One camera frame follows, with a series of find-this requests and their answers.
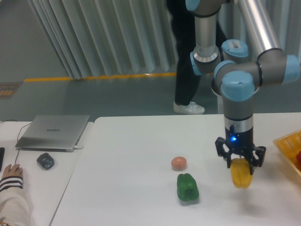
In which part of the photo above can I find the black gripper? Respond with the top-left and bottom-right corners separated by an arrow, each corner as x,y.
215,128 -> 266,175

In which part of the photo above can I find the yellow bell pepper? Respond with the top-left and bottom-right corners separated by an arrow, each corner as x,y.
230,158 -> 253,189

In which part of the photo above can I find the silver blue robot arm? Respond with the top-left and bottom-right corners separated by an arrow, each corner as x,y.
186,0 -> 301,172

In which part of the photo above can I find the striped beige sleeve forearm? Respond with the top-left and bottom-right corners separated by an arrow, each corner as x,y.
0,176 -> 32,226

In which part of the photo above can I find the yellow plastic basket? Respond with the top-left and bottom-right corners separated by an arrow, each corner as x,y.
273,130 -> 301,178

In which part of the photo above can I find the red item in basket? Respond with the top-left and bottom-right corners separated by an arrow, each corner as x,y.
295,151 -> 301,165

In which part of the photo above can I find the green bell pepper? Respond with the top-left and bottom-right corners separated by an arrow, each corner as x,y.
177,173 -> 199,202

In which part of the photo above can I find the person's hand on mouse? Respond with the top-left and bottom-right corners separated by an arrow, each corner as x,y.
2,164 -> 23,179

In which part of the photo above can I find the brown egg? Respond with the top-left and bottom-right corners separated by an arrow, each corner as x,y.
171,156 -> 187,170

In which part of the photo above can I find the person in black trousers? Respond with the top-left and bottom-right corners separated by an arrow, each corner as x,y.
166,0 -> 228,115

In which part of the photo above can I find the white corrugated partition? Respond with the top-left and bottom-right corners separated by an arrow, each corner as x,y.
28,0 -> 301,80

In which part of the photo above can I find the silver laptop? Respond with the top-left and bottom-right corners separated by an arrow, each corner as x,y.
16,115 -> 89,152

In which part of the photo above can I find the small dark grey tray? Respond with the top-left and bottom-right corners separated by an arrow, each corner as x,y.
37,153 -> 55,170

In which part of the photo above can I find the black keyboard edge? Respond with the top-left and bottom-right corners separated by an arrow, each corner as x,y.
0,147 -> 5,171

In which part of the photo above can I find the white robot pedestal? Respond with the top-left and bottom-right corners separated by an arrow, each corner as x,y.
210,78 -> 225,114

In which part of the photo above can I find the black laptop cable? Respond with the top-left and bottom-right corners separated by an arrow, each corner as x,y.
0,120 -> 35,167

